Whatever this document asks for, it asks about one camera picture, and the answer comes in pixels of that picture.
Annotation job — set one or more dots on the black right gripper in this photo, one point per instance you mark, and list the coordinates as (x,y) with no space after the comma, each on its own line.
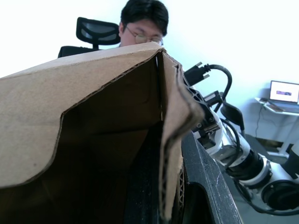
(199,99)

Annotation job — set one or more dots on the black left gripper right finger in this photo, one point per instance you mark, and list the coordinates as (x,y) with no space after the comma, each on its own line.
(210,186)

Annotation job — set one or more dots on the small brown cardboard box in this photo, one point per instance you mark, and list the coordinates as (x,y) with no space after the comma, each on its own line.
(46,105)

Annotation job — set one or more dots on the black mesh office chair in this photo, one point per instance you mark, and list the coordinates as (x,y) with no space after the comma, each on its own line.
(98,30)

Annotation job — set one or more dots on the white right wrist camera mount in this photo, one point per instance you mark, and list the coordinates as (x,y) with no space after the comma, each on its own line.
(217,141)

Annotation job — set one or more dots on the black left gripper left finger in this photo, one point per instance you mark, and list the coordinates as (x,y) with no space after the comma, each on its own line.
(144,186)

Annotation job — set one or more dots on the person with black hair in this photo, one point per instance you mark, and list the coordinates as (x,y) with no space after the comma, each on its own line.
(144,16)

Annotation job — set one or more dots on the white side desk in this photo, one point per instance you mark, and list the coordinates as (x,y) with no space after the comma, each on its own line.
(283,130)

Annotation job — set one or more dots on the thin-rimmed eyeglasses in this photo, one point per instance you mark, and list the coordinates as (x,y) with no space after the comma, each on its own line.
(140,37)

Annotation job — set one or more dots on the open laptop computer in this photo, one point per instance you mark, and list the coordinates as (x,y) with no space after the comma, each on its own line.
(283,92)

